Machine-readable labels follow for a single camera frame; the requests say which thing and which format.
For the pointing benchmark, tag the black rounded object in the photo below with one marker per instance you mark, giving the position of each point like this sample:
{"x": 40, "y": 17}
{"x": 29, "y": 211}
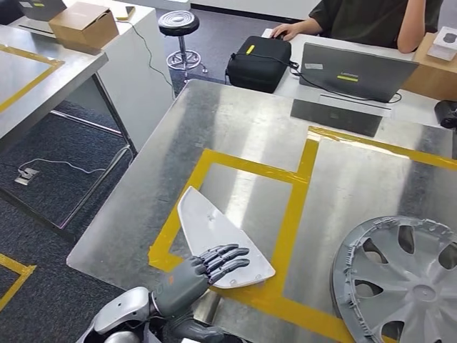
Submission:
{"x": 446, "y": 113}

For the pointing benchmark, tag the yellow tape rectangle outline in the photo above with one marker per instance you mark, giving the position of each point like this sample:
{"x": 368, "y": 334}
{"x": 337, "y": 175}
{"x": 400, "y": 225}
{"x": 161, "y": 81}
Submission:
{"x": 299, "y": 189}

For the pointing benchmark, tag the brown cardboard box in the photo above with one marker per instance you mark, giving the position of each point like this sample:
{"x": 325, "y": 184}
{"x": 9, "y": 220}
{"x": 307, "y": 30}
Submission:
{"x": 82, "y": 26}
{"x": 428, "y": 75}

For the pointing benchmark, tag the black round stool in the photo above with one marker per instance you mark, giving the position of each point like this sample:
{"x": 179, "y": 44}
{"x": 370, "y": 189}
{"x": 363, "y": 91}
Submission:
{"x": 178, "y": 21}

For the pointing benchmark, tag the grey open laptop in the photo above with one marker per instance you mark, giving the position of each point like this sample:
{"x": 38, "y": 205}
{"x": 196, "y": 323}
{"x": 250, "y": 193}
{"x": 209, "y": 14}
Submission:
{"x": 357, "y": 71}
{"x": 43, "y": 7}

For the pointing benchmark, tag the grey plastic hubcap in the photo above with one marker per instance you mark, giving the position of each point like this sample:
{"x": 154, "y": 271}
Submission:
{"x": 423, "y": 293}

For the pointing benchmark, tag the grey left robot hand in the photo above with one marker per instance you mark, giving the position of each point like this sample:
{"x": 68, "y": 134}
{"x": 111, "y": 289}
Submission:
{"x": 182, "y": 289}

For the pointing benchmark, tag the person's left forearm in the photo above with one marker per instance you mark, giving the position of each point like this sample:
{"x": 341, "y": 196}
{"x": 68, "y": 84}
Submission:
{"x": 410, "y": 28}

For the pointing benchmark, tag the small white box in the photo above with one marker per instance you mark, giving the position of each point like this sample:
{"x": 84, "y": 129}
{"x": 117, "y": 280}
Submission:
{"x": 444, "y": 42}

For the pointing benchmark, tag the white plastic car part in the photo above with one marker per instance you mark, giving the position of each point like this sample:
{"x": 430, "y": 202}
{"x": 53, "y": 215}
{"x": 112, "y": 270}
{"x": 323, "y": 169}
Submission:
{"x": 207, "y": 222}

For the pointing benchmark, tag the black smartphone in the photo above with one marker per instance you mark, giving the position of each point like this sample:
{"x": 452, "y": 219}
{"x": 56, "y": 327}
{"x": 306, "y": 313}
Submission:
{"x": 124, "y": 13}

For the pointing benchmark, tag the long yellow tape strip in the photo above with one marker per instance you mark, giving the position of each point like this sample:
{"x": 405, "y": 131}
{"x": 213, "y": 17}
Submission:
{"x": 393, "y": 149}

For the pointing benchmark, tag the seated person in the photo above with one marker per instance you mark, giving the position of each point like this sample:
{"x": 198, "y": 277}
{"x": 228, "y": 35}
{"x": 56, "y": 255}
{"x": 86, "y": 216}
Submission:
{"x": 357, "y": 19}

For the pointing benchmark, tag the black zip case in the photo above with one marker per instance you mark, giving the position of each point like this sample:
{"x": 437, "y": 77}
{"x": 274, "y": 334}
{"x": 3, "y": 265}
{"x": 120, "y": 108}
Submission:
{"x": 9, "y": 12}
{"x": 257, "y": 71}

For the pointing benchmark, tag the metal workbench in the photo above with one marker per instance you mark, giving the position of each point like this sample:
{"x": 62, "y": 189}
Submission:
{"x": 232, "y": 118}
{"x": 53, "y": 90}

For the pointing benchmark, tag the metal floor socket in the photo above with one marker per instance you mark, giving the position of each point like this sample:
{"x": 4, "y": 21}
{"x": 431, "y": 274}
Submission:
{"x": 26, "y": 176}

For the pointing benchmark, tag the person's right forearm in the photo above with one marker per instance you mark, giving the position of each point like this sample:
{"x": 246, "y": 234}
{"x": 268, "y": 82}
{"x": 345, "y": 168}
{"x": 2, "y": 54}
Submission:
{"x": 308, "y": 26}

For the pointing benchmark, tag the person's right hand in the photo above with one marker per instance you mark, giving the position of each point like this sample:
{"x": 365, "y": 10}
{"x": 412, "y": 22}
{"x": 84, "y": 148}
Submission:
{"x": 285, "y": 31}

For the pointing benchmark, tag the white desk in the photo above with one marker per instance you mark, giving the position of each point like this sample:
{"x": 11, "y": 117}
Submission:
{"x": 136, "y": 85}
{"x": 414, "y": 113}

